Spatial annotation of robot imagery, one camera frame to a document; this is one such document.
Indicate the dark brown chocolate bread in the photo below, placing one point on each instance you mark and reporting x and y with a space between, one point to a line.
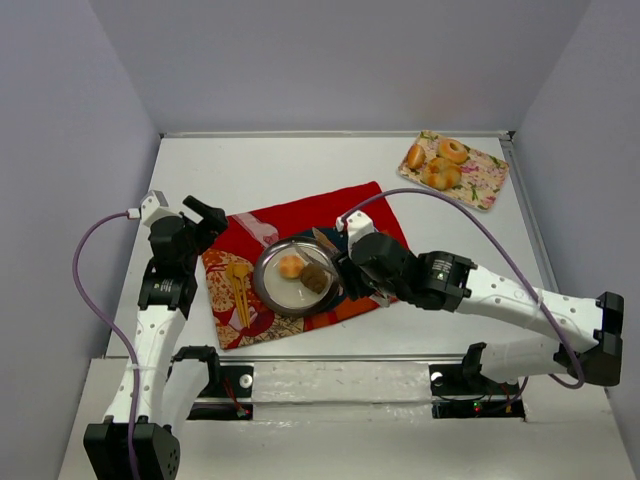
315 278

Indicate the twisted knot bread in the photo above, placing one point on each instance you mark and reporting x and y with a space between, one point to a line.
441 174

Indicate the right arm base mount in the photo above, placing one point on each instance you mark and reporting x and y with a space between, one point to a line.
460 391

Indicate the round metal plate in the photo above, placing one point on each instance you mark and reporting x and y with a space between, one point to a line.
290 298

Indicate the small round bun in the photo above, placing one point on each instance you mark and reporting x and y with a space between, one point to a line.
290 266

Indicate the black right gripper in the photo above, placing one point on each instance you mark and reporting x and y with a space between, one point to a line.
347 273

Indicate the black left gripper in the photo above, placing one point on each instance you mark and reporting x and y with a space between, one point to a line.
201 226

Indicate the metal tongs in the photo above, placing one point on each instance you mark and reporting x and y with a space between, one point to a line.
350 282

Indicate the yellow plastic spoon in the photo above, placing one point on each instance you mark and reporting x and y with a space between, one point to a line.
235 286

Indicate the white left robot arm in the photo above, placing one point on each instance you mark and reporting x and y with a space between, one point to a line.
138 437

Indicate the red patterned cloth mat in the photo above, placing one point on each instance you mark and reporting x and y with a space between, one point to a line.
249 234

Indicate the floral serving tray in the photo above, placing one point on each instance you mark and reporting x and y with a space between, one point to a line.
462 173

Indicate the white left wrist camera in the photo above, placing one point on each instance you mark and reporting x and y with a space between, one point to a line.
153 207

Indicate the yellow plastic fork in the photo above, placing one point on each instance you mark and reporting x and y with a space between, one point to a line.
241 272

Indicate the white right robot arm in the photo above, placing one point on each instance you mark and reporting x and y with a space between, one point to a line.
580 337

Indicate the ring bagel bread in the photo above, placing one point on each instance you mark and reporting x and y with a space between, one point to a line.
452 150

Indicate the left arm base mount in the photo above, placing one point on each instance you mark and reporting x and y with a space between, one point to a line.
220 387

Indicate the round golden bread roll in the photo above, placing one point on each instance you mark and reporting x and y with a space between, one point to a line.
415 157

